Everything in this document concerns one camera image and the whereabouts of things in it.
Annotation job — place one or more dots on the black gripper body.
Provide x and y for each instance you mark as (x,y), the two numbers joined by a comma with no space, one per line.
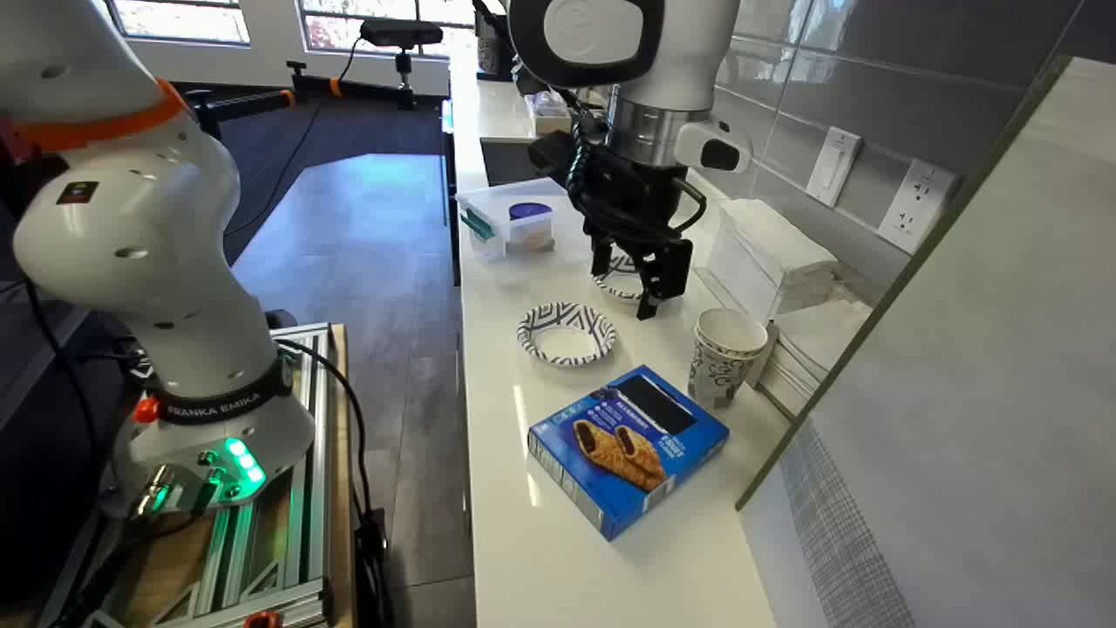
(633,202)

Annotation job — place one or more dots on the patterned paper cup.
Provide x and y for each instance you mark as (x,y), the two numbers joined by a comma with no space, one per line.
(732,328)
(718,377)

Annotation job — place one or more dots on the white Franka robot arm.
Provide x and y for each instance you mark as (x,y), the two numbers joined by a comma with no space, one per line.
(141,231)

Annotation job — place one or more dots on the blue patterned paper plate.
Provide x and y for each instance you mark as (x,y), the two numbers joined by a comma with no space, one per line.
(567,335)

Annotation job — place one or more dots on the purple round lid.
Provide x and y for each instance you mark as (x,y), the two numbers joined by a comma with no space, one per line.
(531,209)

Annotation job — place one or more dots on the clear plastic storage container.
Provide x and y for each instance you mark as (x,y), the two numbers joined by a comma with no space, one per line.
(510,227)

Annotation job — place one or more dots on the white paper towel dispenser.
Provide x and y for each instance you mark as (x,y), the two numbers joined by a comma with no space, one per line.
(770,249)

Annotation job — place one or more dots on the clear pump sanitizer bottle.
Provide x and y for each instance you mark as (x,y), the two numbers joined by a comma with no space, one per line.
(550,113)

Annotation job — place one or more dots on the dark kitchen sink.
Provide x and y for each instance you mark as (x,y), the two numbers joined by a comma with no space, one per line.
(510,161)

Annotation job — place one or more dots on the blue snack box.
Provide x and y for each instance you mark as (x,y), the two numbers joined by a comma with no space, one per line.
(628,447)

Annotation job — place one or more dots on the bright window pane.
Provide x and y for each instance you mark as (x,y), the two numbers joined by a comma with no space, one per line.
(359,23)
(178,19)

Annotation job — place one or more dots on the brown wooden board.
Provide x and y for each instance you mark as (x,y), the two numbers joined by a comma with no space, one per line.
(339,490)

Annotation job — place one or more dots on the white wall outlet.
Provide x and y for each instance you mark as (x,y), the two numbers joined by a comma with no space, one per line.
(917,202)
(830,166)

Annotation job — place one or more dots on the black camera on tripod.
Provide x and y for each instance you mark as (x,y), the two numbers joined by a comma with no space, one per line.
(402,36)

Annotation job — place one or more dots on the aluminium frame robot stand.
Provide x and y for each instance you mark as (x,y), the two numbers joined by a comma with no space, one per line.
(261,545)

